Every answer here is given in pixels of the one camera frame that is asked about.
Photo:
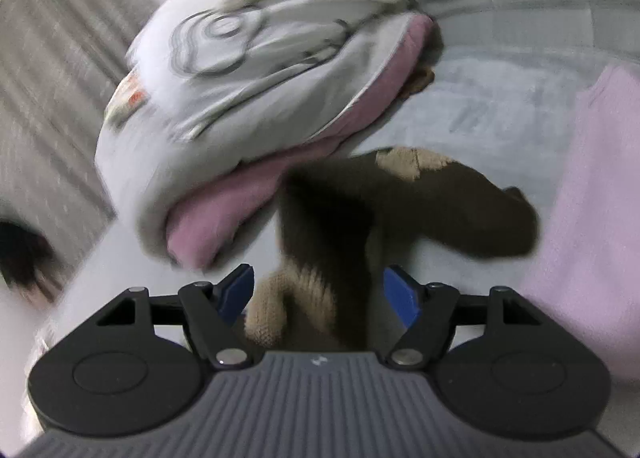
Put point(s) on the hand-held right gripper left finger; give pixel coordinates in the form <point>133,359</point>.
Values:
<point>239,288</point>

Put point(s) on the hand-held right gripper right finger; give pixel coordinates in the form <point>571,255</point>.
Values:
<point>400,293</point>

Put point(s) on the brown knitted sweater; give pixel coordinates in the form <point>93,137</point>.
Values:
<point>340,218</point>

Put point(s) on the dark hanging clothes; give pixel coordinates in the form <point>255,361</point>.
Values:
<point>22,253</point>

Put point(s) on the pink blanket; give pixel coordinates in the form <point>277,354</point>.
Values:
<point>225,218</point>

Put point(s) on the flower print grey quilt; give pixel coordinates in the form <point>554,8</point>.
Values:
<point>260,88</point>

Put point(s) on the lilac knitted garment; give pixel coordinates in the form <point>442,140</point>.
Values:
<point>590,218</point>

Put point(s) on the grey bed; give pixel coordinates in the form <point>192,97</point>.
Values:
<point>480,103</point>

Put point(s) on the small brown cloth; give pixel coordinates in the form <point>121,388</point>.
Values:
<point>422,81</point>

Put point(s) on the floral print cloth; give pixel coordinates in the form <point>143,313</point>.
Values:
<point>131,98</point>

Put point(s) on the grey star print curtain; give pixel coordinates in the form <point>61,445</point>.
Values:
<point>45,103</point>

